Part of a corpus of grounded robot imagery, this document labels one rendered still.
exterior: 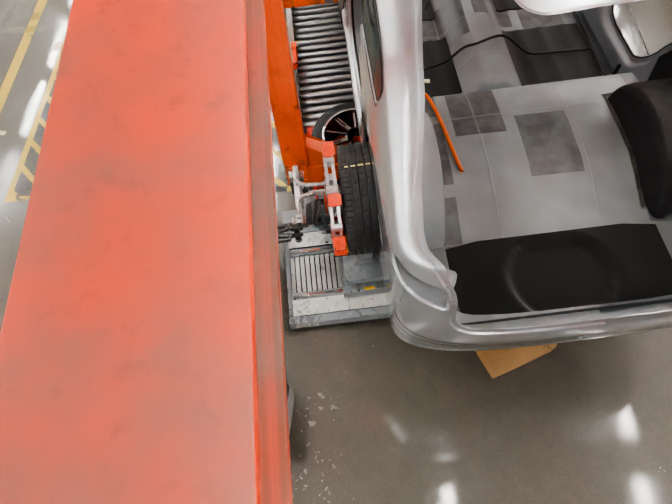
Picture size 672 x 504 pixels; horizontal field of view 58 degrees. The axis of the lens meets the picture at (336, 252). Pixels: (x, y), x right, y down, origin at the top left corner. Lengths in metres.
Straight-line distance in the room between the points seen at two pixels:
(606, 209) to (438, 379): 1.45
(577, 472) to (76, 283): 3.57
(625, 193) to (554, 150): 0.45
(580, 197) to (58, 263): 3.22
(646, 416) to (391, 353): 1.58
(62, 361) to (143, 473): 0.14
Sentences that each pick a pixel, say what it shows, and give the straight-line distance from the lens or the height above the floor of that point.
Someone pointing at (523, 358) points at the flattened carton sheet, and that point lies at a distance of 4.13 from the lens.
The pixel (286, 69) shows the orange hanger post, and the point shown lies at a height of 1.52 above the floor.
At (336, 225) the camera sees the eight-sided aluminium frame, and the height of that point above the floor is 0.97.
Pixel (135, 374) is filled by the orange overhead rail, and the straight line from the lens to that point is 0.60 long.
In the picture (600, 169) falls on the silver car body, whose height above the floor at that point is 1.01.
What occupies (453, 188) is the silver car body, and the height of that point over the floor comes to 1.01.
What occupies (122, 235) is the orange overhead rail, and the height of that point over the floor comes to 3.22.
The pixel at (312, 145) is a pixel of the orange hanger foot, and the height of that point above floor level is 0.83.
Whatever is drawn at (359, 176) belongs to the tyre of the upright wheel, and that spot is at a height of 1.17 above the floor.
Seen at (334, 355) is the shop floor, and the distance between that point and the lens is 4.06.
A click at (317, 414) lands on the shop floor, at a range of 3.93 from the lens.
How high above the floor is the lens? 3.74
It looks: 58 degrees down
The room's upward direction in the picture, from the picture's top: 8 degrees counter-clockwise
